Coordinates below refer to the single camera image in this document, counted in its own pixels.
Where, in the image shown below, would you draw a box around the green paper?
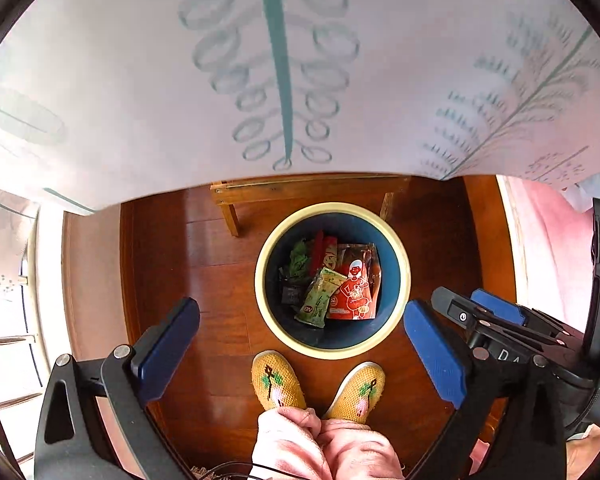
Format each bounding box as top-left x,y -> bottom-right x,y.
286,240 -> 315,278

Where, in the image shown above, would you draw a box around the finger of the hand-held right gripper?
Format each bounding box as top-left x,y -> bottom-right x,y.
431,286 -> 531,341
470,288 -> 586,346

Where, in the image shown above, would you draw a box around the orange snack bag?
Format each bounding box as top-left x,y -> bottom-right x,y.
326,242 -> 382,321

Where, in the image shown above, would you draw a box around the person's pink pants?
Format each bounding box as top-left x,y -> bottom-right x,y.
252,406 -> 406,480

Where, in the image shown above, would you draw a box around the pink bed sheet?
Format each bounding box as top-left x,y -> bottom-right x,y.
505,177 -> 600,331

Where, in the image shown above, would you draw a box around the red paper tube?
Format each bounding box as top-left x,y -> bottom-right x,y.
312,230 -> 338,271

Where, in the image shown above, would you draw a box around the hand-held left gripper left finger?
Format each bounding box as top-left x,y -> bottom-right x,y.
32,296 -> 201,480

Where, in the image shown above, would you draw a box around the window with metal grille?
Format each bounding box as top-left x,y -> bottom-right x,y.
0,310 -> 46,471

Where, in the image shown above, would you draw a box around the blue trash bin cream rim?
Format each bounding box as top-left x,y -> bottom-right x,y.
254,202 -> 412,360

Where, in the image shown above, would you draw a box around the tree print tablecloth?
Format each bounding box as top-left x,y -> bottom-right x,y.
0,0 -> 600,311

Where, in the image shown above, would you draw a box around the green snack packet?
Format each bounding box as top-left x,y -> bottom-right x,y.
295,267 -> 348,328

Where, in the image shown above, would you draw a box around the person's right forearm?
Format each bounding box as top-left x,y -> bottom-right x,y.
565,422 -> 600,480

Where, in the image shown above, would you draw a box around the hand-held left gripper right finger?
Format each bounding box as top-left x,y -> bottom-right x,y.
402,298 -> 568,480

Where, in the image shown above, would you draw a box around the black cigarette box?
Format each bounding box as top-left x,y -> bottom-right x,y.
279,267 -> 306,307

